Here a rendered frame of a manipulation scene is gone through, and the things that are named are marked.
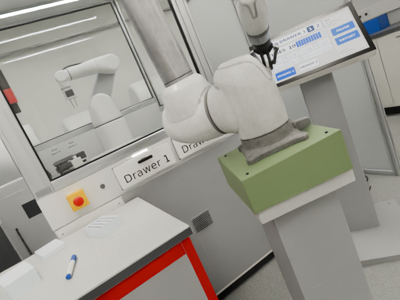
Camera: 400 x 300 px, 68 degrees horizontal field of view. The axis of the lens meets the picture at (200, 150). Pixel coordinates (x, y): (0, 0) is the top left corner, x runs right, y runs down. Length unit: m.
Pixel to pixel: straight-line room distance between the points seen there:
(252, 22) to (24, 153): 1.02
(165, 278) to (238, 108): 0.52
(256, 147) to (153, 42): 0.43
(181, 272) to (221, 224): 0.76
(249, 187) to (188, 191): 0.80
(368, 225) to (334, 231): 0.97
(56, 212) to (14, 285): 0.42
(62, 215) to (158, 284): 0.64
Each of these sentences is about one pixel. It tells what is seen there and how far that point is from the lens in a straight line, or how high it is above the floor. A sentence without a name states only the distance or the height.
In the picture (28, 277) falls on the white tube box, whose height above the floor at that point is 0.79.
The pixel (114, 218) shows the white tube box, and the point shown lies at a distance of 1.14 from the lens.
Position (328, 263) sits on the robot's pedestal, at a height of 0.50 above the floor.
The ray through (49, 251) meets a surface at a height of 0.78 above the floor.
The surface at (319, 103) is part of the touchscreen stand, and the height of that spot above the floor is 0.79.
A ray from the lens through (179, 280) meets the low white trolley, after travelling 0.93.
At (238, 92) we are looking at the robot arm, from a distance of 0.80.
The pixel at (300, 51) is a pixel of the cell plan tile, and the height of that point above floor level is 1.07.
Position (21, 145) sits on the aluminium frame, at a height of 1.17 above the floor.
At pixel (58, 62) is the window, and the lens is 1.44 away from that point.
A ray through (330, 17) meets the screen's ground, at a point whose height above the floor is 1.17.
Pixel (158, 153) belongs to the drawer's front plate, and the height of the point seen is 0.90.
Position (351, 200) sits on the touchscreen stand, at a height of 0.23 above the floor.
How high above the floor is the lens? 1.11
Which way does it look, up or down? 11 degrees down
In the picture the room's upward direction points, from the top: 23 degrees counter-clockwise
